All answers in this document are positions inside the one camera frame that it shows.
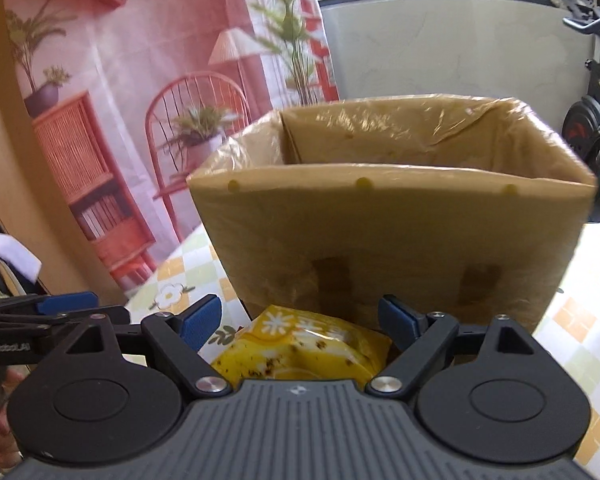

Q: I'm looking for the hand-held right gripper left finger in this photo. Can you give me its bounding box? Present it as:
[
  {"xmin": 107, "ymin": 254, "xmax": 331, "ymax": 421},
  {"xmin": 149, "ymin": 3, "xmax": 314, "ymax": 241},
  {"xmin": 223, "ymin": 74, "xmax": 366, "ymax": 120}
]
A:
[{"xmin": 55, "ymin": 294, "xmax": 232, "ymax": 398}]

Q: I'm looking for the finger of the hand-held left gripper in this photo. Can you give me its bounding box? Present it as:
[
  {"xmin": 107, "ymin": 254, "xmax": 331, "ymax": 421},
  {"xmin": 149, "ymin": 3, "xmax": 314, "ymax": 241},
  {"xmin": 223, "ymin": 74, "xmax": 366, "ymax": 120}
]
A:
[
  {"xmin": 0, "ymin": 306, "xmax": 131, "ymax": 332},
  {"xmin": 0, "ymin": 291, "xmax": 100, "ymax": 317}
]

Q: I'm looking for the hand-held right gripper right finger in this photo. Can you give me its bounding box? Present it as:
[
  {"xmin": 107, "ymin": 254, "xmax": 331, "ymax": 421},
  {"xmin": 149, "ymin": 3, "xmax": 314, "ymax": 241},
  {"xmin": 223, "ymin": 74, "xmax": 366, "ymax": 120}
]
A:
[{"xmin": 366, "ymin": 294, "xmax": 548, "ymax": 401}]

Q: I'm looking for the brown cardboard box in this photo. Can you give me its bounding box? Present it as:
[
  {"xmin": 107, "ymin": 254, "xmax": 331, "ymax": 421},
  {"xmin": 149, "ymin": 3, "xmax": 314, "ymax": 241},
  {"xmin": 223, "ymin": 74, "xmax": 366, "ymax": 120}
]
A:
[{"xmin": 186, "ymin": 94, "xmax": 598, "ymax": 336}]

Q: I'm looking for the yellow flower print snack packet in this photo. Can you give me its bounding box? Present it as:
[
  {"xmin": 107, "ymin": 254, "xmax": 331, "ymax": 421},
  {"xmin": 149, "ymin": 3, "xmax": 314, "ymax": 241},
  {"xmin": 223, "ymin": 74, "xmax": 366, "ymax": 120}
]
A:
[{"xmin": 209, "ymin": 305, "xmax": 393, "ymax": 393}]

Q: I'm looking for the white folded cloth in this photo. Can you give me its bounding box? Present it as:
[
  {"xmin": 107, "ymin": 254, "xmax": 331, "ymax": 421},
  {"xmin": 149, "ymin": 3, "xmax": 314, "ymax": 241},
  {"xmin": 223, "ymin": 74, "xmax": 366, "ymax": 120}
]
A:
[{"xmin": 0, "ymin": 232, "xmax": 43, "ymax": 281}]

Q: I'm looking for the checked floral tablecloth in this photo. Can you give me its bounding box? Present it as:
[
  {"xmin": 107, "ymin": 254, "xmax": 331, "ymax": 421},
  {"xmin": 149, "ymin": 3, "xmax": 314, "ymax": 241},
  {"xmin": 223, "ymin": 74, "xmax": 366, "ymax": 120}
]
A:
[{"xmin": 125, "ymin": 220, "xmax": 600, "ymax": 468}]

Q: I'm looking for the clear plastic box liner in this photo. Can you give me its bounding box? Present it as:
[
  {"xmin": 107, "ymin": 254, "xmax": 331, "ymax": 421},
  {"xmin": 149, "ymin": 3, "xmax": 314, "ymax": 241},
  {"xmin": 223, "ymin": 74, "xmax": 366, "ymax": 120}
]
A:
[{"xmin": 186, "ymin": 94, "xmax": 598, "ymax": 336}]

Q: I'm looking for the black exercise bike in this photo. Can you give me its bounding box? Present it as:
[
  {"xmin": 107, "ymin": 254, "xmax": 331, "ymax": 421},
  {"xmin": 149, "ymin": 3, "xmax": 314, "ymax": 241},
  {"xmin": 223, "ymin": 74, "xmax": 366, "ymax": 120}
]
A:
[{"xmin": 550, "ymin": 0, "xmax": 600, "ymax": 223}]

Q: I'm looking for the printed pink wall backdrop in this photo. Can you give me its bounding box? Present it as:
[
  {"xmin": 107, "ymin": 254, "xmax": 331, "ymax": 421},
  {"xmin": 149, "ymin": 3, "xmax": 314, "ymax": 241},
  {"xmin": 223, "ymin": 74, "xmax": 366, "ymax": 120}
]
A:
[{"xmin": 5, "ymin": 0, "xmax": 341, "ymax": 293}]

